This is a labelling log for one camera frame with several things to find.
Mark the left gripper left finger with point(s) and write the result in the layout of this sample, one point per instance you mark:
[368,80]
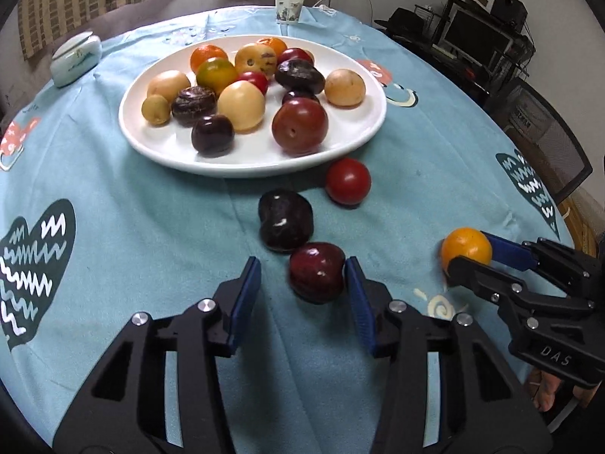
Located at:
[236,300]

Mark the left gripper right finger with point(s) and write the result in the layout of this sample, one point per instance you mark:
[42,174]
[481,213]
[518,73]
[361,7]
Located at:
[369,301]

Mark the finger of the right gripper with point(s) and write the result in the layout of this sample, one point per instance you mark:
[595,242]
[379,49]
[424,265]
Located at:
[492,285]
[511,254]

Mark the orange yellow tomato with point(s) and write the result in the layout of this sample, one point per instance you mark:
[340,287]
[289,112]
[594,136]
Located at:
[467,242]

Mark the dark red plum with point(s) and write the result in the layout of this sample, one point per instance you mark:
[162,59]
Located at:
[315,272]

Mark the dark plum top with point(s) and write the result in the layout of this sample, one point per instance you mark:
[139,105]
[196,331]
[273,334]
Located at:
[287,220]

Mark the red cherry tomato top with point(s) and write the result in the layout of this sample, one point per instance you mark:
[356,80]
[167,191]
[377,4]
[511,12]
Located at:
[348,182]

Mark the red cherry tomato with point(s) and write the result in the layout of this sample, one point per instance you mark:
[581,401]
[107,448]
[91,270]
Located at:
[348,182]
[258,79]

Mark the large red plum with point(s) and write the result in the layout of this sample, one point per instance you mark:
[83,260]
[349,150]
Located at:
[300,126]

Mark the large beige pear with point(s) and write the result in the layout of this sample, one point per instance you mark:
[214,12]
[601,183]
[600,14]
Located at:
[243,104]

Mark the brown passion fruit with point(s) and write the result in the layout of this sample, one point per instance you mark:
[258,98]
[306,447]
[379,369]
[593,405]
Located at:
[192,104]

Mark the pale yellow round fruit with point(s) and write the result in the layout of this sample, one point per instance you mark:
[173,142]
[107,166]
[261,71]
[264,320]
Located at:
[344,88]

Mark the small dark plum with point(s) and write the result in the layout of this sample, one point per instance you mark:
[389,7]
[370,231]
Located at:
[297,94]

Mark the green yellow tomato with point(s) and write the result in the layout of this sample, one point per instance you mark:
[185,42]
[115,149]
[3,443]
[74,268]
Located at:
[216,74]

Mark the dark passion fruit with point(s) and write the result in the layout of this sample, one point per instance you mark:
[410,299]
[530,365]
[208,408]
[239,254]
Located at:
[299,74]

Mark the striped beige melon fruit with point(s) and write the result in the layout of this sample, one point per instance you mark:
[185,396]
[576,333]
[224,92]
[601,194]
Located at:
[258,58]

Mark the orange mandarin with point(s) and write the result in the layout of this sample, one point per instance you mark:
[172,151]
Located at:
[203,53]
[277,44]

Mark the beige pear front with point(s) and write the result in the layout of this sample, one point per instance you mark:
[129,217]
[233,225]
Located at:
[168,84]

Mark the right hand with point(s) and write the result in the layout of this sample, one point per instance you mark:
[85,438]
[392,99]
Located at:
[543,387]

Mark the white oval plate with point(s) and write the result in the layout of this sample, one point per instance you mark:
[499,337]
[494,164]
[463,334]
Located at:
[255,152]

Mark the blue patterned tablecloth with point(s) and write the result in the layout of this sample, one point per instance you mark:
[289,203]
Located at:
[93,232]

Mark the computer monitor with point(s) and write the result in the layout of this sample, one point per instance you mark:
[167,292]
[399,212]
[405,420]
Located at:
[474,38]

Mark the black speaker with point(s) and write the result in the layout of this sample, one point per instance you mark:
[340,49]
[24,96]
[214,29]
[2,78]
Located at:
[512,14]

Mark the black hat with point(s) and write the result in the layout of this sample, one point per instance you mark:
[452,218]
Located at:
[403,23]

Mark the white ceramic lidded jar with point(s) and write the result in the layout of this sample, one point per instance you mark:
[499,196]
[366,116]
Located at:
[74,58]

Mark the paper cup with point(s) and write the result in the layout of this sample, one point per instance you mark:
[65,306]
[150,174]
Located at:
[288,11]

